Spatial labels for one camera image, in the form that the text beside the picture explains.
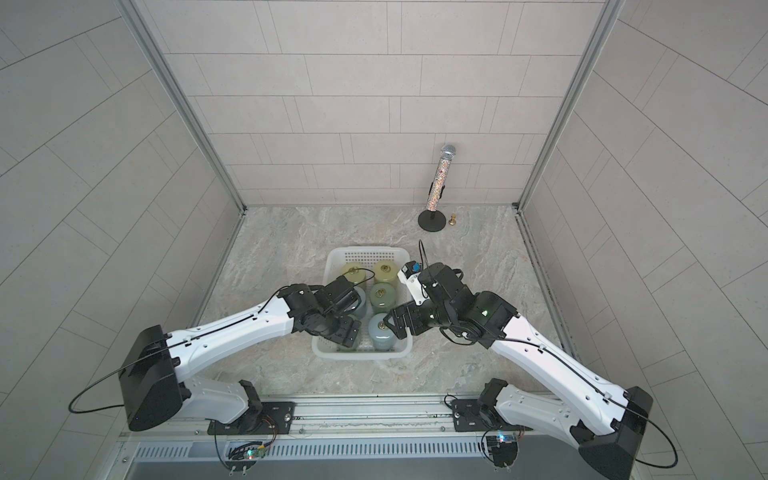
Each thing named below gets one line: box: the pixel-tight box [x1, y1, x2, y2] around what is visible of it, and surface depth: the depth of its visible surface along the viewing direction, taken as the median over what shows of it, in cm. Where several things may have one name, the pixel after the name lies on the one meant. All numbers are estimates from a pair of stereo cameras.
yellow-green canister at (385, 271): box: [374, 260, 398, 283], surface depth 90 cm
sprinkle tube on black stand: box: [418, 144, 457, 232], surface depth 99 cm
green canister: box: [370, 282, 397, 313], surface depth 86 cm
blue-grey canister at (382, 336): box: [368, 313, 397, 351], surface depth 79 cm
